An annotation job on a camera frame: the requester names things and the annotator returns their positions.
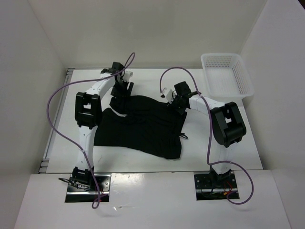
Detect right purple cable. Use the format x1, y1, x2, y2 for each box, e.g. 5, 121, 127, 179
159, 67, 254, 205

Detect purple cable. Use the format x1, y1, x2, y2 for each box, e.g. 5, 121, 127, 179
46, 52, 136, 209
159, 67, 254, 205

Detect metal base plate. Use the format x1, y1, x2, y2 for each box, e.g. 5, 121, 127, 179
193, 171, 240, 201
65, 174, 111, 203

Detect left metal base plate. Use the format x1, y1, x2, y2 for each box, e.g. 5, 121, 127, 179
65, 174, 111, 203

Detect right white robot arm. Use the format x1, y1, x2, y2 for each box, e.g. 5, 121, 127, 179
161, 82, 246, 187

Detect black shorts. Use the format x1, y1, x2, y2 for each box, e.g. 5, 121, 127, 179
94, 95, 187, 160

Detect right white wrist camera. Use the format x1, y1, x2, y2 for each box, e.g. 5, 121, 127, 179
161, 87, 175, 103

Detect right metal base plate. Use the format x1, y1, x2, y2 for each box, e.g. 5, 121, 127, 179
193, 171, 240, 201

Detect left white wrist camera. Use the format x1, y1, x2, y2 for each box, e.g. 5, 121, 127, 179
123, 71, 133, 81

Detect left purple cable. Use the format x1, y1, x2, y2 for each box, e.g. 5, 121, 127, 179
46, 52, 136, 209

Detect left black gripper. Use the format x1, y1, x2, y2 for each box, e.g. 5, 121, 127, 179
110, 79, 133, 101

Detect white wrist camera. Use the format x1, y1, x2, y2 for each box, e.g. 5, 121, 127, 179
123, 71, 133, 81
161, 87, 175, 103

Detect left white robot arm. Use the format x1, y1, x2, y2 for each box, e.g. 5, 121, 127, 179
71, 62, 133, 191

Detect white plastic basket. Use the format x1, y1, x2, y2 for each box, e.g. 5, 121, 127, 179
201, 53, 254, 99

